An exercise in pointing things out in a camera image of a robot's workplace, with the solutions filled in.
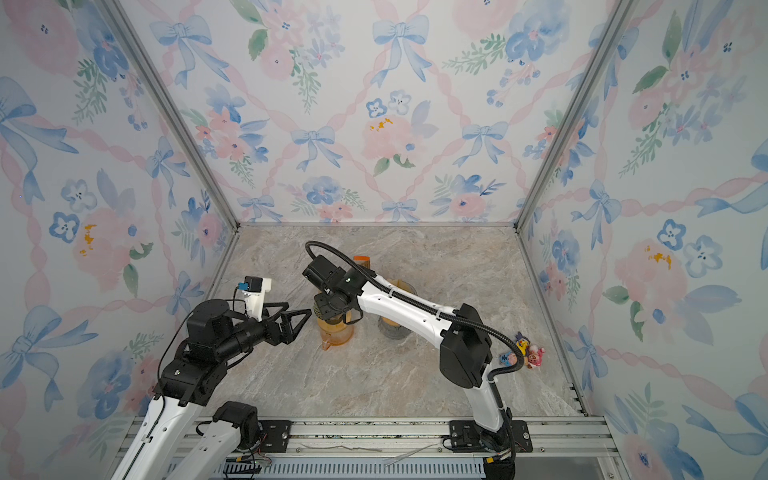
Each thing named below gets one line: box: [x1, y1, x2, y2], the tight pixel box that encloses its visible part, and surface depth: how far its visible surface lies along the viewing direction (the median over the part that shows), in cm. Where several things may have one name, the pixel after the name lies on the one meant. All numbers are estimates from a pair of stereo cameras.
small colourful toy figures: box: [499, 331, 545, 369], surface depth 87 cm
